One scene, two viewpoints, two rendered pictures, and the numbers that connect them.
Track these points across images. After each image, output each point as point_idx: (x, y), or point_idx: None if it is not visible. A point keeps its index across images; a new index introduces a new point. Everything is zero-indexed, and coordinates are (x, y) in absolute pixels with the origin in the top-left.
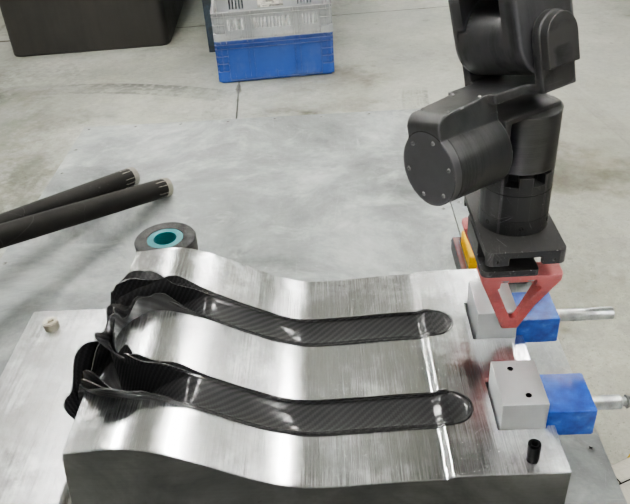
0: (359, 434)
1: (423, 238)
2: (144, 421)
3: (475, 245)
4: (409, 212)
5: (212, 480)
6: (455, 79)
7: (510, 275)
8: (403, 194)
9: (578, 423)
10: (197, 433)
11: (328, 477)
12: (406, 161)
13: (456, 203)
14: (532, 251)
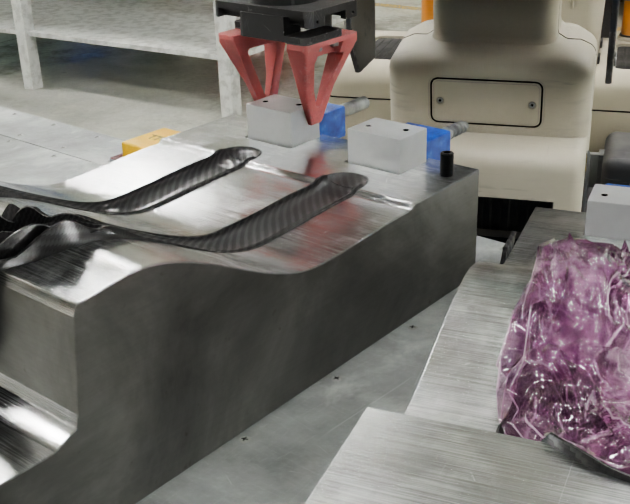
0: (297, 226)
1: (67, 179)
2: (127, 249)
3: (275, 26)
4: (19, 169)
5: (233, 291)
6: None
7: (325, 38)
8: None
9: (441, 151)
10: (182, 251)
11: (319, 255)
12: None
13: (61, 149)
14: (338, 4)
